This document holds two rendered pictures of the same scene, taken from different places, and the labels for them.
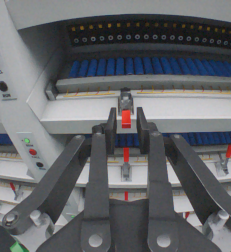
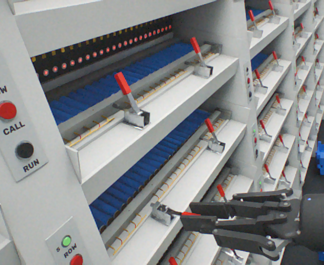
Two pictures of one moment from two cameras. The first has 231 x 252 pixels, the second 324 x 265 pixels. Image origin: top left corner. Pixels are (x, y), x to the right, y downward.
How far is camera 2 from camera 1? 0.42 m
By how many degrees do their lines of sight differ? 51
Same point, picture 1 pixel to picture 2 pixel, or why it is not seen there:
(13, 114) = not seen: outside the picture
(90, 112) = (150, 243)
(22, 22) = (91, 197)
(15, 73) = (99, 256)
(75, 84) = (114, 233)
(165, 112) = (185, 197)
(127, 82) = (145, 199)
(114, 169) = not seen: outside the picture
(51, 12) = (113, 175)
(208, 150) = not seen: hidden behind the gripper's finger
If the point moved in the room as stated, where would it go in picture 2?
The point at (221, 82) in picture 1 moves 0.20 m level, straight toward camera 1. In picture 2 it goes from (188, 149) to (237, 186)
